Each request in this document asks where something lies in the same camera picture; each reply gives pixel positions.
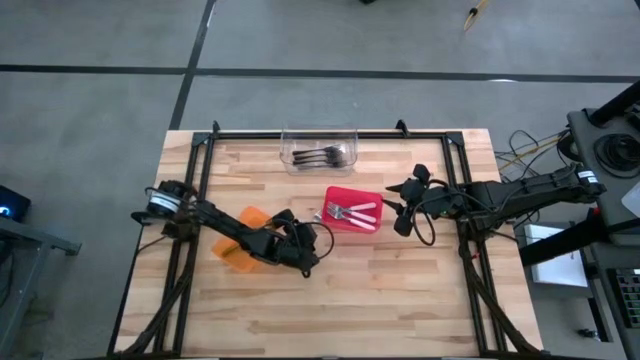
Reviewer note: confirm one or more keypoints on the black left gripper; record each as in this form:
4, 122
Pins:
295, 247

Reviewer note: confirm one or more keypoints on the black control keypad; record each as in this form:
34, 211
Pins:
630, 300

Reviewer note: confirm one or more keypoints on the black metal table frame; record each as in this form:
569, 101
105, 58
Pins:
430, 135

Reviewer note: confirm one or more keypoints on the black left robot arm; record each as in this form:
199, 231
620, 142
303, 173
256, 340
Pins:
220, 222

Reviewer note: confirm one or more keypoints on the white paper box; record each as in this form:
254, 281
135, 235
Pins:
555, 260

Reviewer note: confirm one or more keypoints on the black clamp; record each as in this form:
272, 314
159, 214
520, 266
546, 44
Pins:
216, 126
401, 126

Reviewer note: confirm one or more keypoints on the clear plastic bin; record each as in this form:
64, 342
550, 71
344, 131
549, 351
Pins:
300, 137

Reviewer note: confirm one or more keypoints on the orange translucent plastic bin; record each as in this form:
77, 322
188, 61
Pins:
255, 217

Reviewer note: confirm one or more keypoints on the black computer with blue light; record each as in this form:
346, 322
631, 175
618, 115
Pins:
15, 200

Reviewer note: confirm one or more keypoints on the black metal post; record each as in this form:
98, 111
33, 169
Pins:
615, 105

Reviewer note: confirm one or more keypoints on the small black plug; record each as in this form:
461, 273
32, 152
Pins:
587, 333

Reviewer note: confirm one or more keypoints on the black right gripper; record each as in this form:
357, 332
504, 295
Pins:
440, 202

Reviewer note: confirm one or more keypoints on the grey equipment cart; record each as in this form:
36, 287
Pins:
585, 140

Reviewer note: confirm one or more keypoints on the grey metal desk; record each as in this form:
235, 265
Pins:
50, 245

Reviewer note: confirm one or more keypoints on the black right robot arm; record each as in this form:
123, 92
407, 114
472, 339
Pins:
530, 190

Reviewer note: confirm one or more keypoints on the red plastic bin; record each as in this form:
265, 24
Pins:
345, 194

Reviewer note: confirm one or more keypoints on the gold fork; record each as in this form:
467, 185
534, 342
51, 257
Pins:
231, 251

